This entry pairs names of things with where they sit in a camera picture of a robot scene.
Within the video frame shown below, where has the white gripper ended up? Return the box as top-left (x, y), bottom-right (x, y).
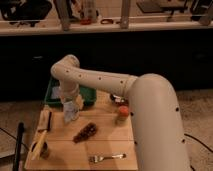
top-left (60, 88), bottom-right (84, 110)

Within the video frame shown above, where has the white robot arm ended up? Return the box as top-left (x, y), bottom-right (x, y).
top-left (51, 55), bottom-right (191, 171)

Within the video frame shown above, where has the green plastic tray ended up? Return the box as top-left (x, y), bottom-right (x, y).
top-left (44, 78), bottom-right (96, 107)

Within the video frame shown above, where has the dark grape bunch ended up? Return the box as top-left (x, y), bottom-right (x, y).
top-left (73, 123), bottom-right (98, 143)

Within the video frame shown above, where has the dark bowl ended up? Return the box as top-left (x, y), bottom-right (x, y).
top-left (110, 94), bottom-right (128, 104)

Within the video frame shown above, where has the orange round fruit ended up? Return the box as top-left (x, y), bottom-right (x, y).
top-left (118, 106), bottom-right (129, 117)

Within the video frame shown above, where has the black pole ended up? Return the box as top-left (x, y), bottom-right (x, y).
top-left (12, 122), bottom-right (24, 171)

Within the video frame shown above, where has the silver metal fork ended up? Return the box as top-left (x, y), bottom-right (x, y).
top-left (88, 154), bottom-right (126, 163)

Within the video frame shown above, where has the wooden handled brush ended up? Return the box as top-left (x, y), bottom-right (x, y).
top-left (37, 110), bottom-right (52, 132)

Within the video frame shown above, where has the red ring object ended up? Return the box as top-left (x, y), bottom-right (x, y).
top-left (100, 19), bottom-right (114, 24)

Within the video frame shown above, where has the black cable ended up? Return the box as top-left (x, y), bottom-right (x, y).
top-left (184, 133), bottom-right (213, 154)

